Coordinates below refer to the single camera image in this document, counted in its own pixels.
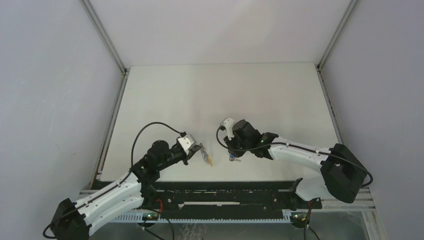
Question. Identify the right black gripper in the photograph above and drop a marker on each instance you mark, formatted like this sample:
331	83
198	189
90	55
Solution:
230	143

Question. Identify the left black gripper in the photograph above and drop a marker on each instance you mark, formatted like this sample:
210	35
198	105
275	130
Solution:
192	150

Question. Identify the metal keyring with yellow tag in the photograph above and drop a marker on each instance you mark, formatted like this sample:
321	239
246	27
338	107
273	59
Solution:
206	157

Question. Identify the blue tagged key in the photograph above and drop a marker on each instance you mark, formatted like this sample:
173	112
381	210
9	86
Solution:
232	158

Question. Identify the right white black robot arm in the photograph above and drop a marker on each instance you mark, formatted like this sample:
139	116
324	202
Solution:
339	172

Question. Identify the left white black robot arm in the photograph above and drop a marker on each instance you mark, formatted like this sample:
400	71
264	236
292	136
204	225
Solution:
80	219

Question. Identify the left electronics board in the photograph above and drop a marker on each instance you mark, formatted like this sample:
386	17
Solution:
150	217

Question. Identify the electronics board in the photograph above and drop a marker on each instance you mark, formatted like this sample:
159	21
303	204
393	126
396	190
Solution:
299	220
150	217

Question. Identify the right electronics board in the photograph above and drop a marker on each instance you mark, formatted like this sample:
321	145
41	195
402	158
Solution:
299	220

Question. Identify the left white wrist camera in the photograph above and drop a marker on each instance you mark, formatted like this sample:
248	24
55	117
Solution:
187	142

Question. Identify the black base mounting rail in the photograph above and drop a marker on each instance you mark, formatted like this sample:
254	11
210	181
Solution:
229	199

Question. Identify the white slotted cable duct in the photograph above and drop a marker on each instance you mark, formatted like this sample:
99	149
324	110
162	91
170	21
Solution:
136	217

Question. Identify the right aluminium frame post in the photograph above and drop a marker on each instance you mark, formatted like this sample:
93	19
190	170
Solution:
349	11

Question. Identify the aluminium frame post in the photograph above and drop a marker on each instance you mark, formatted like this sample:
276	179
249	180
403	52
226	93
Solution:
103	34
349	11

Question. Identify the left aluminium frame post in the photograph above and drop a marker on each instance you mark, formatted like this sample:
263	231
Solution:
103	34

